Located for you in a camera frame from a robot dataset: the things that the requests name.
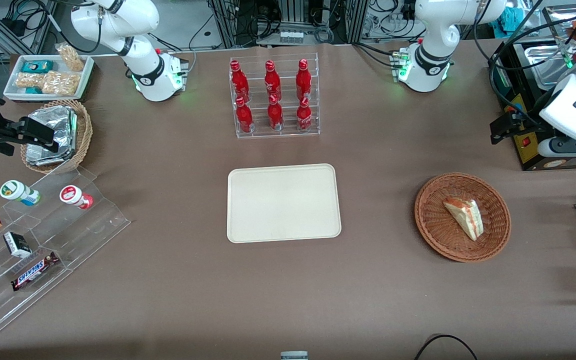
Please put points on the white rectangular snack tray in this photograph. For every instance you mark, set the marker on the white rectangular snack tray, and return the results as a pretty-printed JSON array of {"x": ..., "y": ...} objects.
[{"x": 13, "y": 87}]

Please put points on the round brown wicker basket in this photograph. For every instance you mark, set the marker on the round brown wicker basket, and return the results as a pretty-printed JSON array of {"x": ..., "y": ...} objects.
[{"x": 433, "y": 225}]

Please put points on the small teal snack pack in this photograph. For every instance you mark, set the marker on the small teal snack pack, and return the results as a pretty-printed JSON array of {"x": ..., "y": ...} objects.
[{"x": 34, "y": 90}]

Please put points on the clear acrylic step display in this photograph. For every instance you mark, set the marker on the clear acrylic step display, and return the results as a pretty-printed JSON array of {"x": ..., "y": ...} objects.
[{"x": 88, "y": 235}]

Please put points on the clear acrylic bottle rack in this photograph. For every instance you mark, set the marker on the clear acrylic bottle rack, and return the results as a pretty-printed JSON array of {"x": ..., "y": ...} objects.
[{"x": 288, "y": 131}]

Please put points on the puffed snack bag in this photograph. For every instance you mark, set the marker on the puffed snack bag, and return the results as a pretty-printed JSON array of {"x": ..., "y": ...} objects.
[
  {"x": 70, "y": 57},
  {"x": 30, "y": 80},
  {"x": 62, "y": 83}
]

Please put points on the wrapped triangle sandwich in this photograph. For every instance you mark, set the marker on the wrapped triangle sandwich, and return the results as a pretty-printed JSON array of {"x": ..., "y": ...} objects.
[{"x": 465, "y": 217}]

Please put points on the aluminium profile bar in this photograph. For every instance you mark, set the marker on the aluminium profile bar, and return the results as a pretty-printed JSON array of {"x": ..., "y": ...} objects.
[{"x": 15, "y": 35}]

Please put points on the teal snack box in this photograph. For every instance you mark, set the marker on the teal snack box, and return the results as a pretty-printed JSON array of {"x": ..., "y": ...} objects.
[{"x": 37, "y": 66}]

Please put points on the cream plastic tray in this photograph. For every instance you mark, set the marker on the cream plastic tray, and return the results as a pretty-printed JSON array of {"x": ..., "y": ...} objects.
[{"x": 283, "y": 202}]

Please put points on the aluminium foil container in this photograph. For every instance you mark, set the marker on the aluminium foil container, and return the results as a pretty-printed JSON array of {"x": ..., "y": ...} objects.
[{"x": 63, "y": 122}]

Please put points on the light wicker basket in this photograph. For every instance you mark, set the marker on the light wicker basket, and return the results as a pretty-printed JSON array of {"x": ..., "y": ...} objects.
[{"x": 84, "y": 135}]

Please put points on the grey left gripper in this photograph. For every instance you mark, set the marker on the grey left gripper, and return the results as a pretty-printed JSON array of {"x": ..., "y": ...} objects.
[{"x": 527, "y": 126}]

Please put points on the green lid yogurt cup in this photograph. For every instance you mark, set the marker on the green lid yogurt cup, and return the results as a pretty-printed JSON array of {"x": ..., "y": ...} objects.
[{"x": 18, "y": 192}]

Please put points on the small black white box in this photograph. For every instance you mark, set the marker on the small black white box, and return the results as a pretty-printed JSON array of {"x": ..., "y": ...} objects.
[{"x": 17, "y": 245}]

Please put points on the grey camera stand top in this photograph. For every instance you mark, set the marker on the grey camera stand top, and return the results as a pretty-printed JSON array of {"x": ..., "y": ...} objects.
[{"x": 294, "y": 355}]

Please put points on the aluminium frame rack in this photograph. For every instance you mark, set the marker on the aluminium frame rack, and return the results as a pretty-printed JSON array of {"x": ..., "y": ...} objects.
[{"x": 293, "y": 15}]

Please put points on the Snickers chocolate bar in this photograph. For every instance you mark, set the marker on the Snickers chocolate bar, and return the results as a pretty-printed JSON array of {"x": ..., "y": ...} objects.
[{"x": 34, "y": 271}]

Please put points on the teal cloth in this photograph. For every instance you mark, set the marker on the teal cloth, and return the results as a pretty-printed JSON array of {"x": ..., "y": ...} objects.
[{"x": 510, "y": 19}]

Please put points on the black yellow counter appliance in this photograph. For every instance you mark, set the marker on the black yellow counter appliance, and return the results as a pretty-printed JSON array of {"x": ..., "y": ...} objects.
[{"x": 518, "y": 95}]

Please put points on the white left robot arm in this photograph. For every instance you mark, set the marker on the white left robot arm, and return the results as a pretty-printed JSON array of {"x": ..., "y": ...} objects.
[{"x": 433, "y": 30}]

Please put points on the red lid yogurt cup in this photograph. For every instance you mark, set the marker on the red lid yogurt cup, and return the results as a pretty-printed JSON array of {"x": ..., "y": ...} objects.
[{"x": 74, "y": 196}]

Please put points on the brown table cloth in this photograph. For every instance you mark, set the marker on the brown table cloth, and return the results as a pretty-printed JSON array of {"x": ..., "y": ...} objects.
[{"x": 288, "y": 300}]

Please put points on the stainless steel pan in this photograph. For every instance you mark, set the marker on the stainless steel pan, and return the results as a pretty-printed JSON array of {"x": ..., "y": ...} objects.
[{"x": 548, "y": 65}]

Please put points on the red cola bottle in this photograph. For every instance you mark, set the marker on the red cola bottle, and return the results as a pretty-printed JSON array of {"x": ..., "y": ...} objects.
[
  {"x": 304, "y": 117},
  {"x": 272, "y": 82},
  {"x": 244, "y": 117},
  {"x": 239, "y": 82},
  {"x": 275, "y": 115},
  {"x": 303, "y": 80}
]

